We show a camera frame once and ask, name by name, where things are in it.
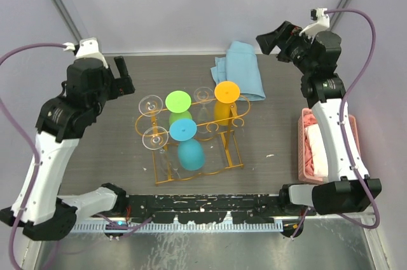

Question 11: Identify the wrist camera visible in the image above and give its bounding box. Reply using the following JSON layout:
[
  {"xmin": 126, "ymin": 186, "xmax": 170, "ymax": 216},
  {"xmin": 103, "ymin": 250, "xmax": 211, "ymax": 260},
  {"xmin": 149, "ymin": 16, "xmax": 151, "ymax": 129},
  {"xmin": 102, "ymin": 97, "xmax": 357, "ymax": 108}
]
[
  {"xmin": 63, "ymin": 37, "xmax": 109, "ymax": 69},
  {"xmin": 300, "ymin": 8, "xmax": 330, "ymax": 37}
]

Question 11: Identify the white cloth in basket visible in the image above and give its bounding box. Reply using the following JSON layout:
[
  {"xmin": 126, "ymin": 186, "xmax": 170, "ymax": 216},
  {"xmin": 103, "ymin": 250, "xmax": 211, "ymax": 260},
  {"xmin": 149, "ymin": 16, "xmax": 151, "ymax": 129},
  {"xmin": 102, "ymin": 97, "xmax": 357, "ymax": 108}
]
[{"xmin": 303, "ymin": 112, "xmax": 328, "ymax": 178}]

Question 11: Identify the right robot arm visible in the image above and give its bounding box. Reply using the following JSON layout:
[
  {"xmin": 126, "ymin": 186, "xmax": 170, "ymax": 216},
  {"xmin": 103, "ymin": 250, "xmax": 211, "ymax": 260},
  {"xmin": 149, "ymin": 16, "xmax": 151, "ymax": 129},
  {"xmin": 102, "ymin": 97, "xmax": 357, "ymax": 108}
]
[{"xmin": 256, "ymin": 21, "xmax": 382, "ymax": 215}]

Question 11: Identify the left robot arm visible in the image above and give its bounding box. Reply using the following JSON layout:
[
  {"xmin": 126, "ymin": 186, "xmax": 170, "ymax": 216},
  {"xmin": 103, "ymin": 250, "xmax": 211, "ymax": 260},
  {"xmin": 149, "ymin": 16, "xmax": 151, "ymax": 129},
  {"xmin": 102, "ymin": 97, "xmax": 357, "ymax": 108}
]
[{"xmin": 1, "ymin": 57, "xmax": 135, "ymax": 241}]

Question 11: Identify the blue plastic wine glass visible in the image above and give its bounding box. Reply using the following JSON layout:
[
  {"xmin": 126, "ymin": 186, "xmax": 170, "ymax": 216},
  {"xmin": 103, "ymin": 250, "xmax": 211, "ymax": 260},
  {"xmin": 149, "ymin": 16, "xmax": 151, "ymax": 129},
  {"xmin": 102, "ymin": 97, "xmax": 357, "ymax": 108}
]
[{"xmin": 169, "ymin": 119, "xmax": 205, "ymax": 171}]

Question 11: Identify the clear flute glass front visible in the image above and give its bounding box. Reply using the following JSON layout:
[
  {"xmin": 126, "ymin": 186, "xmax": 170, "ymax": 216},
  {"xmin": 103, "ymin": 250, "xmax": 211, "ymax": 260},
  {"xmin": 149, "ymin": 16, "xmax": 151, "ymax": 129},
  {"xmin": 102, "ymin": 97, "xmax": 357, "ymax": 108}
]
[{"xmin": 138, "ymin": 95, "xmax": 163, "ymax": 117}]

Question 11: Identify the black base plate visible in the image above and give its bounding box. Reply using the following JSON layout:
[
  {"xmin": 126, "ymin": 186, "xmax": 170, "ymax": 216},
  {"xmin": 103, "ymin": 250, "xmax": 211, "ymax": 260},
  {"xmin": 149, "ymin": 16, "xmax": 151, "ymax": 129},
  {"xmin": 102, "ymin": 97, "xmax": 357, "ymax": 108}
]
[{"xmin": 128, "ymin": 194, "xmax": 305, "ymax": 224}]

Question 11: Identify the orange plastic wine glass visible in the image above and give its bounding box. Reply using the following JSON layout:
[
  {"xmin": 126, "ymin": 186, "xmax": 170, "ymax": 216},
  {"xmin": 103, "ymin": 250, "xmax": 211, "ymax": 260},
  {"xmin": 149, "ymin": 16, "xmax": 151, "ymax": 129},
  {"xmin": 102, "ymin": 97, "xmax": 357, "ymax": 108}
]
[{"xmin": 214, "ymin": 81, "xmax": 240, "ymax": 126}]

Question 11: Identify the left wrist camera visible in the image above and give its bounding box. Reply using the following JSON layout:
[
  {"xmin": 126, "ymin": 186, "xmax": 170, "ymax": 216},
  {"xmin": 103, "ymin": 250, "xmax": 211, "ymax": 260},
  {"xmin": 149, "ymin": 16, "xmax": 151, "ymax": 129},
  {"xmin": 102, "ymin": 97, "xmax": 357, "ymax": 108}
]
[{"xmin": 63, "ymin": 37, "xmax": 109, "ymax": 69}]

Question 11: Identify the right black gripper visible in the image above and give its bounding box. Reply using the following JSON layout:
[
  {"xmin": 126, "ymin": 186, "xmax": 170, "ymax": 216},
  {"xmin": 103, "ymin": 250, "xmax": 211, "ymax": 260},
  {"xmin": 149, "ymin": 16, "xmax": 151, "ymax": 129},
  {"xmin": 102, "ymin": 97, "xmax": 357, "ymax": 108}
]
[{"xmin": 256, "ymin": 20, "xmax": 316, "ymax": 75}]

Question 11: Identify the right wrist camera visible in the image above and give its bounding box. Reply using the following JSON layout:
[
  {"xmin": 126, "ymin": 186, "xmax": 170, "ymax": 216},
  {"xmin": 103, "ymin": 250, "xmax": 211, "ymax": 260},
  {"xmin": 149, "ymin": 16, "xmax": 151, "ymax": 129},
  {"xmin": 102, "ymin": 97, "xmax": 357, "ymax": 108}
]
[{"xmin": 300, "ymin": 8, "xmax": 330, "ymax": 37}]

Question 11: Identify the slotted cable duct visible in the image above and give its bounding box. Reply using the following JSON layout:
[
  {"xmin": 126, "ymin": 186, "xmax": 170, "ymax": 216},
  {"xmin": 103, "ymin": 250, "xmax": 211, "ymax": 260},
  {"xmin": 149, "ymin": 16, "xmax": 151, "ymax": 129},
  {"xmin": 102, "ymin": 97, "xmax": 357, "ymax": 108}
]
[{"xmin": 71, "ymin": 218, "xmax": 283, "ymax": 234}]

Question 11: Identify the clear flute glass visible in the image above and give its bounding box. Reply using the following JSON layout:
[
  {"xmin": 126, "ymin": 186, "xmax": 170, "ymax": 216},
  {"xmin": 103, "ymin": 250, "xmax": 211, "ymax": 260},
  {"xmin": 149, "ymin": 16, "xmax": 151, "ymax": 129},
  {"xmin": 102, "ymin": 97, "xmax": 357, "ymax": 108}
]
[
  {"xmin": 142, "ymin": 126, "xmax": 172, "ymax": 179},
  {"xmin": 194, "ymin": 86, "xmax": 214, "ymax": 134},
  {"xmin": 138, "ymin": 95, "xmax": 163, "ymax": 117}
]

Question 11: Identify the pink plastic basket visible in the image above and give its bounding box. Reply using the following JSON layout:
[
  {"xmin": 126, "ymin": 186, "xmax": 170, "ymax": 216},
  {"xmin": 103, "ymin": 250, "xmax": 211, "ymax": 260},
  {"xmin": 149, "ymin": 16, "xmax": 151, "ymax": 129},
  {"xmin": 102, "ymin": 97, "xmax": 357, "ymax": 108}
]
[{"xmin": 297, "ymin": 107, "xmax": 362, "ymax": 184}]

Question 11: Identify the light blue folded cloth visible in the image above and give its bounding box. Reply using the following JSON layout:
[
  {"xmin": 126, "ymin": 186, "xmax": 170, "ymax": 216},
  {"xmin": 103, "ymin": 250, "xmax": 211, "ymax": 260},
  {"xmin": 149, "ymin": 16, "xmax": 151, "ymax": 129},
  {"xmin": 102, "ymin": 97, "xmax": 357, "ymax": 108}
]
[{"xmin": 210, "ymin": 41, "xmax": 266, "ymax": 102}]

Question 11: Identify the green plastic wine glass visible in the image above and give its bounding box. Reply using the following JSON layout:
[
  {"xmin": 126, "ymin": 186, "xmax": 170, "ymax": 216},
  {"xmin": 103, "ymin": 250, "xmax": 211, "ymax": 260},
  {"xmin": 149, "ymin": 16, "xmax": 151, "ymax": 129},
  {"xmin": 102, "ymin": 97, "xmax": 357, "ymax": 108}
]
[{"xmin": 165, "ymin": 90, "xmax": 193, "ymax": 126}]

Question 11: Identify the clear flute glass back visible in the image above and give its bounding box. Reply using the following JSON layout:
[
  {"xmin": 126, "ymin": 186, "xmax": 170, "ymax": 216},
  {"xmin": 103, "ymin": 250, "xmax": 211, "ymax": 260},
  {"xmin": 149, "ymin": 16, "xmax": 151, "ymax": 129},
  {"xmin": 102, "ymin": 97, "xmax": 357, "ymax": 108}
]
[{"xmin": 194, "ymin": 86, "xmax": 214, "ymax": 134}]

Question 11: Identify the gold wire glass rack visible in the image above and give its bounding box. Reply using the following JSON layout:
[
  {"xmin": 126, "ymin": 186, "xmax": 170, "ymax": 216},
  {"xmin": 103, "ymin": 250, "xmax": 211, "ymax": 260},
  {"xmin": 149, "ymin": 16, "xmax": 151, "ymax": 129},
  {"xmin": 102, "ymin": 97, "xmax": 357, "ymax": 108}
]
[{"xmin": 135, "ymin": 82, "xmax": 247, "ymax": 185}]

